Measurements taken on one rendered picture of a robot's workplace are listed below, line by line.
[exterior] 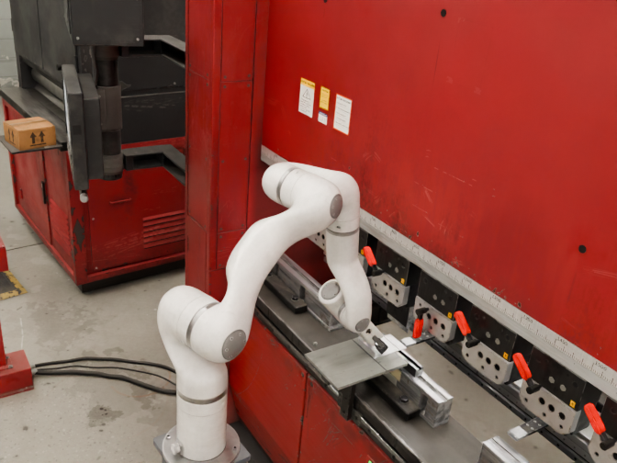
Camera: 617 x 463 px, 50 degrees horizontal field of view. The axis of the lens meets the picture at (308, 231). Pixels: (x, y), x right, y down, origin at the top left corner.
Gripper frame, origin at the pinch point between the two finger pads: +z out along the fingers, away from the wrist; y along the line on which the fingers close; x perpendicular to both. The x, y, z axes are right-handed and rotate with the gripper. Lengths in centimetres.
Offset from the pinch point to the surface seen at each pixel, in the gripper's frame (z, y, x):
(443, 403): 8.5, -26.4, -0.3
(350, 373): -7.5, -6.5, 12.6
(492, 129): -57, -26, -51
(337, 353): -6.1, 3.4, 10.9
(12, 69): 68, 710, 34
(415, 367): 5.3, -12.9, -2.7
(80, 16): -100, 102, -9
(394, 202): -33.5, 4.1, -31.3
